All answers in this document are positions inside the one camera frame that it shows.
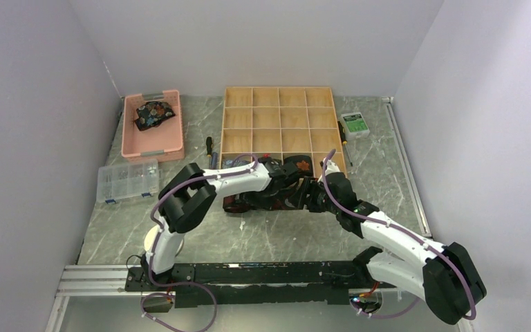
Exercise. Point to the blue red screwdriver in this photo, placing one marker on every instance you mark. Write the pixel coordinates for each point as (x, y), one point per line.
(213, 160)

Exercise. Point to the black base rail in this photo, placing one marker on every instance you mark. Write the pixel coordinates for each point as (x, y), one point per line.
(332, 282)

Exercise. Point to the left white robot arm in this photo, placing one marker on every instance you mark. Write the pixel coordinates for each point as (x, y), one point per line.
(264, 184)

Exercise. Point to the dark red floral tie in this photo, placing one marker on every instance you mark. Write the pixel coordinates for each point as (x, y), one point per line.
(288, 198)

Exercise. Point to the black orange rolled tie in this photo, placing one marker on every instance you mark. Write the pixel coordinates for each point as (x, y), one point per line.
(302, 162)

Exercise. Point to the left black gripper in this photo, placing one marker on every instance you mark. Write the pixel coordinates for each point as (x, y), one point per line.
(249, 196)

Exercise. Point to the white tape roll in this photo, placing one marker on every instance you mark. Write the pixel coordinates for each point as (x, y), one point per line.
(150, 237)

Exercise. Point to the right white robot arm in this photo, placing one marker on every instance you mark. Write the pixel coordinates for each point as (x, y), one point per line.
(443, 276)

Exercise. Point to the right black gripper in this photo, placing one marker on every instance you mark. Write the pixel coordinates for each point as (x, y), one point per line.
(311, 185)

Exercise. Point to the wooden compartment tray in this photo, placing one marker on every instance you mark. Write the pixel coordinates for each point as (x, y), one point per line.
(280, 122)

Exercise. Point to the blue grey rolled tie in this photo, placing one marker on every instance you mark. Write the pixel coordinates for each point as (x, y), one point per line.
(233, 162)

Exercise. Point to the clear plastic screw box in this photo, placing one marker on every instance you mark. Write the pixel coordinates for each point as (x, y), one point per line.
(127, 180)

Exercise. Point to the pink plastic basket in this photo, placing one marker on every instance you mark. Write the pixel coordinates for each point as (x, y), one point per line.
(165, 142)

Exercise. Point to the black floral tie in basket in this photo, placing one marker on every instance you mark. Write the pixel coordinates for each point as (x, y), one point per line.
(152, 114)

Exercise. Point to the aluminium rail at right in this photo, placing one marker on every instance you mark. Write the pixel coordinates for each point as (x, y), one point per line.
(406, 167)

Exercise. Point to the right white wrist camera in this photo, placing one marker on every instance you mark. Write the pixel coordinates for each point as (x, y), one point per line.
(330, 167)

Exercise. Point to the thin black yellow screwdriver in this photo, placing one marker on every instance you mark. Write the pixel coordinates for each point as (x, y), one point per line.
(344, 142)

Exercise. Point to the green white small box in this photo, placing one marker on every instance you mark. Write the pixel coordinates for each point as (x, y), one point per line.
(354, 125)

